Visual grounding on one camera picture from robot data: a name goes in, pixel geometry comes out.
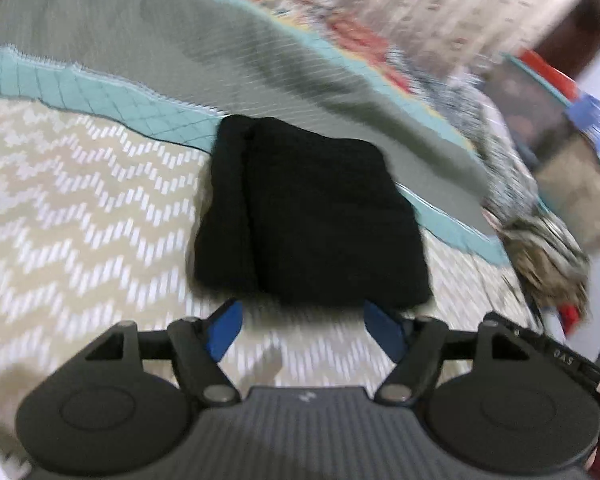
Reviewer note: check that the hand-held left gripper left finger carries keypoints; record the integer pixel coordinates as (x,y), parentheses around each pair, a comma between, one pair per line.
(225,330)

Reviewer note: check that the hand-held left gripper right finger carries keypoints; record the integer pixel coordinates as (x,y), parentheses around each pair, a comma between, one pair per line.
(383,330)

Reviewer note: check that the black pants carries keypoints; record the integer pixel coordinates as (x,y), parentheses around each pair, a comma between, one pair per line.
(320,220)

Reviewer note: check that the brown cardboard box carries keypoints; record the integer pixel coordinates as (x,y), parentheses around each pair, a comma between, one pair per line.
(580,195)

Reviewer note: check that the teal and beige quilted bedspread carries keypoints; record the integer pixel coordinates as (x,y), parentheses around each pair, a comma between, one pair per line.
(80,200)

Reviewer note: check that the dark box with red edge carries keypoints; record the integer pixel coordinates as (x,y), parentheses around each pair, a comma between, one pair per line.
(530,100)

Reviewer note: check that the multicoloured patterned blanket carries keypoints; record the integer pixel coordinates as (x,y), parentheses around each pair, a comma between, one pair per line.
(430,60)

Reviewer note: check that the grey blanket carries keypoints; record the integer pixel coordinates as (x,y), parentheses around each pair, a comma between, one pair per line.
(180,40)

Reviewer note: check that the dark wooden furniture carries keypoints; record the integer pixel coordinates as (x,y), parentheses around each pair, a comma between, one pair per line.
(575,30)

